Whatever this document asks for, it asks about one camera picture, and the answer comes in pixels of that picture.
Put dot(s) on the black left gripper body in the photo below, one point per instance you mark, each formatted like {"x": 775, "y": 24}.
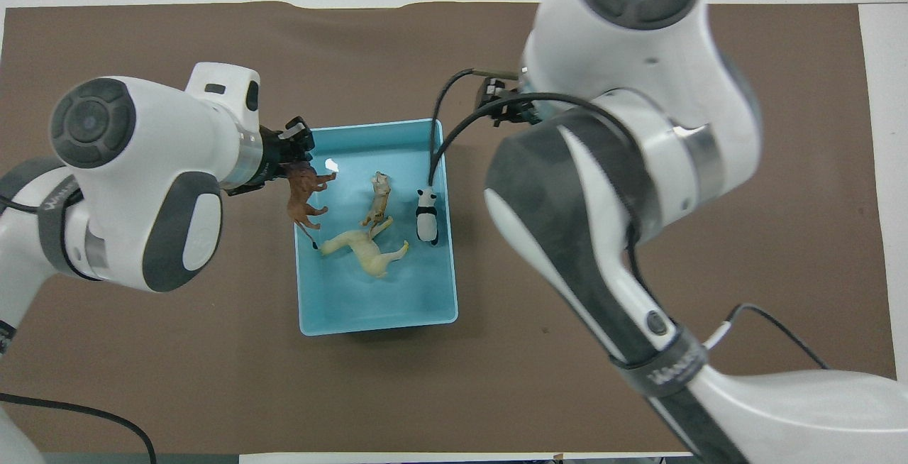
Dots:
{"x": 273, "y": 159}

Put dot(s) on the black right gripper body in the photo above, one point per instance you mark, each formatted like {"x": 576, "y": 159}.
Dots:
{"x": 507, "y": 102}

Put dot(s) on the brown lion toy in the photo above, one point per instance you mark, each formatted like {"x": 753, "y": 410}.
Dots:
{"x": 303, "y": 198}

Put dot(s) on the orange striped tiger toy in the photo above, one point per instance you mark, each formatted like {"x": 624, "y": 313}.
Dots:
{"x": 379, "y": 201}

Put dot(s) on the black and white panda toy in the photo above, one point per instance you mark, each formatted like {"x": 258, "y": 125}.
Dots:
{"x": 427, "y": 219}

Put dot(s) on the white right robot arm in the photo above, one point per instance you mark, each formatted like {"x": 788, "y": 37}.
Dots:
{"x": 624, "y": 130}

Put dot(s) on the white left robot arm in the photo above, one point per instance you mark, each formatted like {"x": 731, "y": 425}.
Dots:
{"x": 142, "y": 166}

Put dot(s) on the light blue storage box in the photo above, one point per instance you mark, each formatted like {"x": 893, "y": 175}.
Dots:
{"x": 355, "y": 301}

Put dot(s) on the brown table mat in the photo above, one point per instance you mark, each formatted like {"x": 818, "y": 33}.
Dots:
{"x": 355, "y": 59}

